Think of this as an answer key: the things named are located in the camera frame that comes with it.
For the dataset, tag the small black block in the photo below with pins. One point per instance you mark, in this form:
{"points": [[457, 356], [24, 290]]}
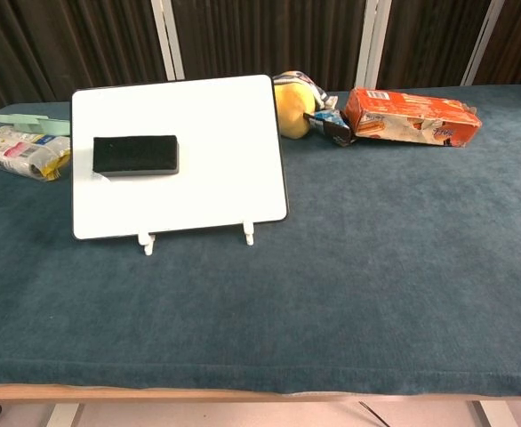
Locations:
{"points": [[133, 153]]}

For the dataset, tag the white rectangular board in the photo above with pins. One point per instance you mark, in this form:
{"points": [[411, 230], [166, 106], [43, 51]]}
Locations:
{"points": [[229, 155]]}

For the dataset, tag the white plastic board foot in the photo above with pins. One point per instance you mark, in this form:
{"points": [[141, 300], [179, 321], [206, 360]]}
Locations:
{"points": [[248, 233], [148, 244]]}

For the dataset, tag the yellow plush toy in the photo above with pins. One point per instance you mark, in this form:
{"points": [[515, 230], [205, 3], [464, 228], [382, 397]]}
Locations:
{"points": [[291, 111]]}

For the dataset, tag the small blue white packet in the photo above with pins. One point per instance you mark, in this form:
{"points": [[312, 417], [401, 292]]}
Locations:
{"points": [[331, 129]]}

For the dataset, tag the dark blue tablecloth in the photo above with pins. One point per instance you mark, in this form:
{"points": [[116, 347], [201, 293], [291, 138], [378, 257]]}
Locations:
{"points": [[354, 276]]}

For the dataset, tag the crumpled orange carton box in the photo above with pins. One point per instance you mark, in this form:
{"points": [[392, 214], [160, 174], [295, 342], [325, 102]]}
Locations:
{"points": [[403, 115]]}

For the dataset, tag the mint green dustpan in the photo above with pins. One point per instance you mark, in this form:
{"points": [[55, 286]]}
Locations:
{"points": [[42, 124]]}

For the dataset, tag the white yellow snack packet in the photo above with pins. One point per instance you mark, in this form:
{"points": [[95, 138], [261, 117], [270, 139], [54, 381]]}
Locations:
{"points": [[16, 151]]}

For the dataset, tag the metal table leg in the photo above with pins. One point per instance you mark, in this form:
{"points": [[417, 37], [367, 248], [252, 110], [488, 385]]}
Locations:
{"points": [[65, 416], [494, 414]]}

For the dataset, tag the white frame post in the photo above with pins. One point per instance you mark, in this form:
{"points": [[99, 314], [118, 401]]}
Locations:
{"points": [[375, 40], [168, 40], [483, 42]]}

